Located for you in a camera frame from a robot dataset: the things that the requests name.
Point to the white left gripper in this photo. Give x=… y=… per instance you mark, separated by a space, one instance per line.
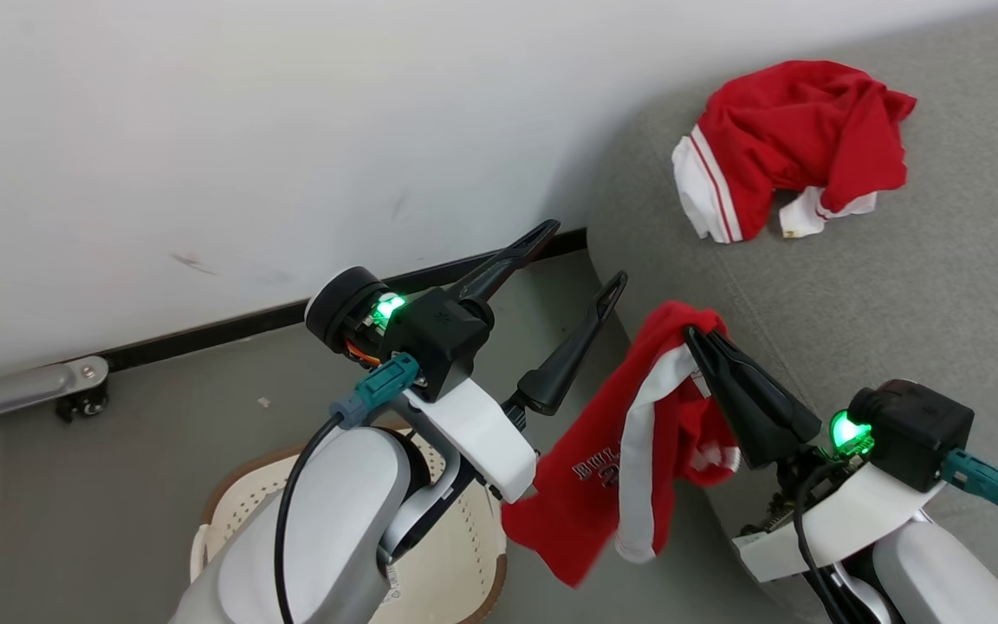
x=482 y=438

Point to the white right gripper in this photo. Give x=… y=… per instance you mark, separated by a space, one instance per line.
x=845 y=524

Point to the red garment with printed lettering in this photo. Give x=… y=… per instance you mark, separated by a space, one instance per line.
x=577 y=503

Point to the red garment with striped cuffs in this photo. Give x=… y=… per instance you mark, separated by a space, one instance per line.
x=802 y=130

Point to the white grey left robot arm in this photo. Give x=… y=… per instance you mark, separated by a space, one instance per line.
x=326 y=529

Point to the beige perforated laundry basket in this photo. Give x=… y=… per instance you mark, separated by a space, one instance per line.
x=456 y=563

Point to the grey fabric sofa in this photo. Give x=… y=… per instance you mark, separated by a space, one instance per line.
x=897 y=303

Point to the black baseboard strip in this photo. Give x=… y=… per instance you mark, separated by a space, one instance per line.
x=230 y=325

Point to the black caster wheel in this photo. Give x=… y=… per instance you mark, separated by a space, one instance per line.
x=87 y=405

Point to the black left wrist camera unit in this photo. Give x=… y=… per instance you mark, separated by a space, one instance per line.
x=443 y=342

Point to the black wrist camera unit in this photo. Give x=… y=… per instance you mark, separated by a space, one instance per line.
x=915 y=433
x=443 y=342

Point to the black right wrist camera unit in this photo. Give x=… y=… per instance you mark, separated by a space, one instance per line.
x=915 y=433

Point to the grey metal partition frame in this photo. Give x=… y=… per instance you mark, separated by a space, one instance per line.
x=14 y=390

